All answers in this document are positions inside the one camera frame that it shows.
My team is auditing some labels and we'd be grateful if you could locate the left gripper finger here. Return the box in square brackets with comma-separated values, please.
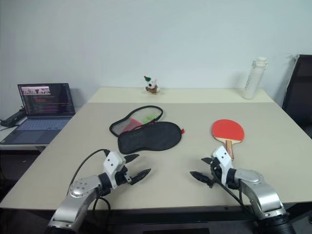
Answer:
[125, 154, 140, 164]
[129, 168, 152, 185]

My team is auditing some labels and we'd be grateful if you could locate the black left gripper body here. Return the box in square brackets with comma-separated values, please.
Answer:
[112, 156, 134, 189]

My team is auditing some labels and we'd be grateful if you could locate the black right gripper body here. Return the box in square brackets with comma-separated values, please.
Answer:
[207, 157, 224, 189]

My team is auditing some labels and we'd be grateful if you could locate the red and black zippered case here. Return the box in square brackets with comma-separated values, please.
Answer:
[109, 105, 187, 156]

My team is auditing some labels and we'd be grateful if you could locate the red table tennis paddle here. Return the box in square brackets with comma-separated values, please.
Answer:
[211, 118, 245, 161]

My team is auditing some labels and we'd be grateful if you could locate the small white plush toy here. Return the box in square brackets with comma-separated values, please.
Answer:
[143, 75, 161, 96]

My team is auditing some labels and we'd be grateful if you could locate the white water bottle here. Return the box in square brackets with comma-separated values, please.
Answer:
[242, 57, 269, 100]

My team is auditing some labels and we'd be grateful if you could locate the open grey laptop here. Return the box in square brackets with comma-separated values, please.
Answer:
[0, 82, 77, 146]

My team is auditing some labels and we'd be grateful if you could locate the black panel with grey edge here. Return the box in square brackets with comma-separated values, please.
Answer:
[282, 54, 312, 141]

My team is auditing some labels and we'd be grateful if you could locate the black device with green light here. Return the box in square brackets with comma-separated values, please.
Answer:
[0, 107, 26, 128]

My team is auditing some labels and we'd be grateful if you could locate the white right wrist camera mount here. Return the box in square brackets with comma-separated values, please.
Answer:
[212, 145, 235, 182]

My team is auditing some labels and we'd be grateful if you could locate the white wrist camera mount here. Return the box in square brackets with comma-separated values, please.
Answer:
[102, 151, 126, 190]
[212, 145, 235, 182]

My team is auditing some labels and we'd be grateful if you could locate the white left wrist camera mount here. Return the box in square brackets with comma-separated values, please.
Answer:
[102, 151, 126, 190]

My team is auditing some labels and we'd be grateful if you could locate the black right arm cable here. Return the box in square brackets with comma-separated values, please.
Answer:
[214, 179, 260, 220]

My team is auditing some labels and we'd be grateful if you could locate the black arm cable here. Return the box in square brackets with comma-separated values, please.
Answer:
[214, 179, 260, 220]
[65, 148, 112, 212]

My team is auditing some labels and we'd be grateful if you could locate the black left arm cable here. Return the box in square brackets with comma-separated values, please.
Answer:
[65, 148, 112, 212]

